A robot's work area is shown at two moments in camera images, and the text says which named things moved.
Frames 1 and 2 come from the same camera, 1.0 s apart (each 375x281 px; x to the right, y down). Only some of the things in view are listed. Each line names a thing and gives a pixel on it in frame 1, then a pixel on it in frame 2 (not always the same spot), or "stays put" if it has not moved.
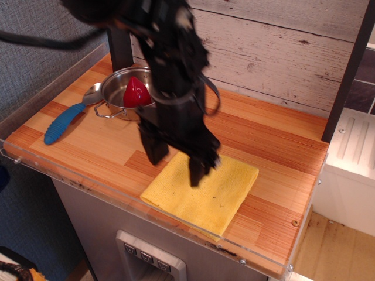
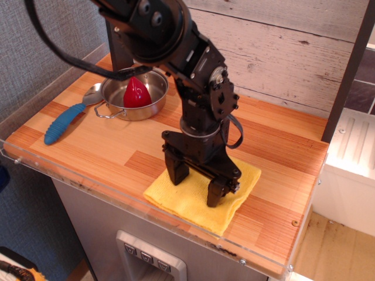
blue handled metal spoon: [93, 95] stays put
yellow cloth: [210, 206] stays put
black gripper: [179, 112] to [203, 147]
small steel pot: [113, 90] stays put
